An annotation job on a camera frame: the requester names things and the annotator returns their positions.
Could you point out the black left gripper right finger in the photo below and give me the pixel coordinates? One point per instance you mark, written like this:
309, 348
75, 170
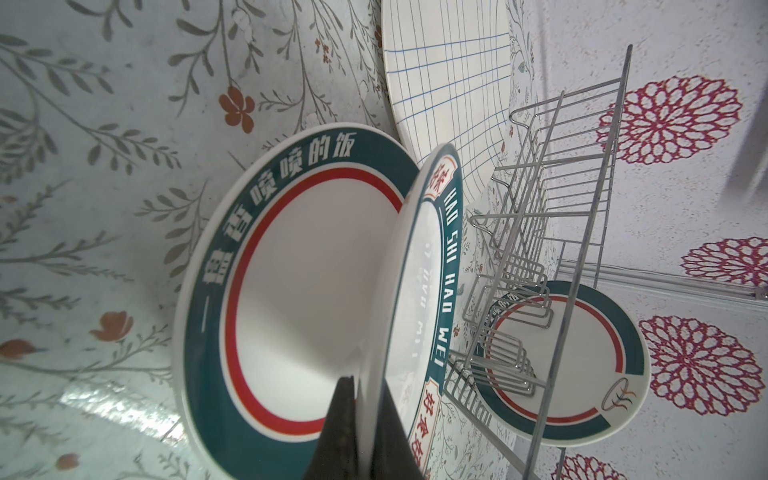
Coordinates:
392, 458

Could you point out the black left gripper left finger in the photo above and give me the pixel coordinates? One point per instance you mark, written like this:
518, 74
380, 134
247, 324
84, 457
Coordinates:
336, 455

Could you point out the cream plate blue grid lines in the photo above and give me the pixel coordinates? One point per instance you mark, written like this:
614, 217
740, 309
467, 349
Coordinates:
448, 72

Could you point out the silver wire dish rack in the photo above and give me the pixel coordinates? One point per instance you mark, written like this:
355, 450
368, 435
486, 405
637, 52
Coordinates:
552, 199

